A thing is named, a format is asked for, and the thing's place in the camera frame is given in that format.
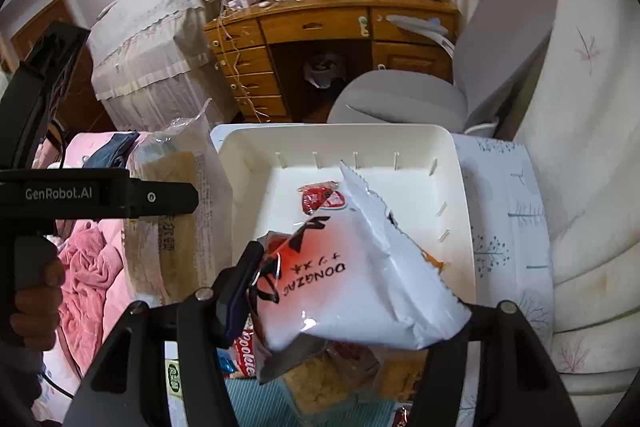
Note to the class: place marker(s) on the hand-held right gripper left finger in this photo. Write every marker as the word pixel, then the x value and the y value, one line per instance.
pixel 235 312

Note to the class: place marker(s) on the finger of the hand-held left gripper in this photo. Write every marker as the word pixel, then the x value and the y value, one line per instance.
pixel 170 199

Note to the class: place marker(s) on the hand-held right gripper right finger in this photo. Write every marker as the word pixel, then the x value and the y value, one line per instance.
pixel 452 357

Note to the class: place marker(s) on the clear bread packet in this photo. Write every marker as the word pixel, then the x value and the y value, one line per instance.
pixel 175 247

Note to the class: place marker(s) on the white red snack packet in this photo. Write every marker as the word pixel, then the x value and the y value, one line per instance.
pixel 360 282

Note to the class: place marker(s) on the white plastic tray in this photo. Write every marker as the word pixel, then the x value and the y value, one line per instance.
pixel 420 187

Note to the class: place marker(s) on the person's left forearm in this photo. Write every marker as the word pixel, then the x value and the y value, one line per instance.
pixel 20 387

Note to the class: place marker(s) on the person's left hand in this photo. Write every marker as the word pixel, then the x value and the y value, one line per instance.
pixel 42 312

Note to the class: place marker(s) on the red lettered snack packet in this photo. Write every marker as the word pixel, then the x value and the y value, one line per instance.
pixel 247 352

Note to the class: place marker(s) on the blue foil candy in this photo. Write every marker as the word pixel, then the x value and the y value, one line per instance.
pixel 226 363

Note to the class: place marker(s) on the orange brown snack packet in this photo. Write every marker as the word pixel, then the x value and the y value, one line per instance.
pixel 400 372

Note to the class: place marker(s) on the blue cloth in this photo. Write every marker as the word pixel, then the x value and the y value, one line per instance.
pixel 112 152

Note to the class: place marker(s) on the dark red snack packet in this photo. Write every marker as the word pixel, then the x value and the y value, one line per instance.
pixel 402 418

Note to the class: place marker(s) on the pink blanket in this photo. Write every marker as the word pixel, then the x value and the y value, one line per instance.
pixel 90 272

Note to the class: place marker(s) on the green label packet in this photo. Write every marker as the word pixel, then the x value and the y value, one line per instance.
pixel 174 377

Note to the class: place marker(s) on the teal striped mat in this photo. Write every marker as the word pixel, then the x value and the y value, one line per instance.
pixel 260 407

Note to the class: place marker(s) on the clear snack packet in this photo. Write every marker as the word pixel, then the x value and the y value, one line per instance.
pixel 315 382

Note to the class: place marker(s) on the brown wooden door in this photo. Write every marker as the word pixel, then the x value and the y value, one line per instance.
pixel 95 92

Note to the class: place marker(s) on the small red snack packet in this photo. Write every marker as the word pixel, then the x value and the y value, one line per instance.
pixel 315 199

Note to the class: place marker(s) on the lace covered cabinet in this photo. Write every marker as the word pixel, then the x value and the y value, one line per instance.
pixel 150 57

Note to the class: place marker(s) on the dark plastic bag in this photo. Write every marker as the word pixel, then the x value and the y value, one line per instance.
pixel 325 67

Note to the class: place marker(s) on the wooden desk with hutch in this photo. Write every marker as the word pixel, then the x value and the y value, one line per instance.
pixel 320 24

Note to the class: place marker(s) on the white leaf print quilt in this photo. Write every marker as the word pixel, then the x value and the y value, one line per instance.
pixel 590 157

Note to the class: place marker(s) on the grey office chair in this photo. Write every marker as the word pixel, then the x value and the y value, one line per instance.
pixel 400 97

